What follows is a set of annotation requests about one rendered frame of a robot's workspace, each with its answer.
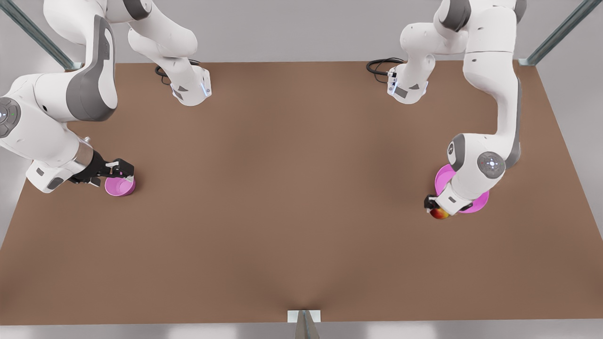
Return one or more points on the red yellow apple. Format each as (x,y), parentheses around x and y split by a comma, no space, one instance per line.
(439,214)

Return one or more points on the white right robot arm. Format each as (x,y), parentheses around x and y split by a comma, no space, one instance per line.
(56,94)

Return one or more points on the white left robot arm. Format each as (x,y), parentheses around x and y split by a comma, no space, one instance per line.
(490,84)

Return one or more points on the pink bowl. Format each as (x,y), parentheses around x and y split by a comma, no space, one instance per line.
(119,186)

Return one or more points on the pink plate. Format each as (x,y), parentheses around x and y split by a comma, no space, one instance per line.
(473,200)

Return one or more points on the silver frame post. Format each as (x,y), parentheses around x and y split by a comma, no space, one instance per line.
(556,34)
(305,325)
(37,34)

